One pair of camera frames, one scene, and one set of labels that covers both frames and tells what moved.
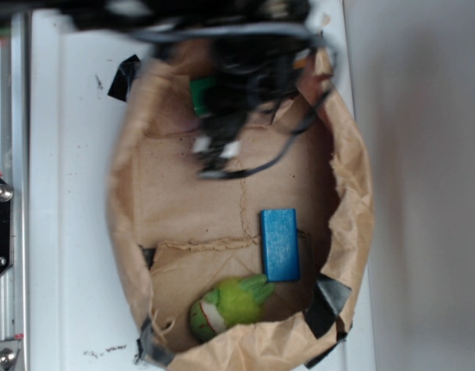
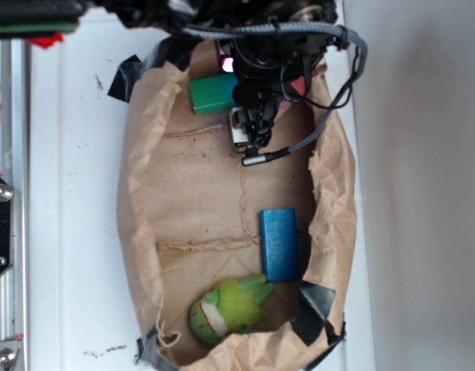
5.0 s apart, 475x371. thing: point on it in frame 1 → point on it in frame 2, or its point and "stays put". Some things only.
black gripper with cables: [247, 74] → [268, 69]
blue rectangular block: [280, 248] stays put
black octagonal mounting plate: [0, 225] stays put
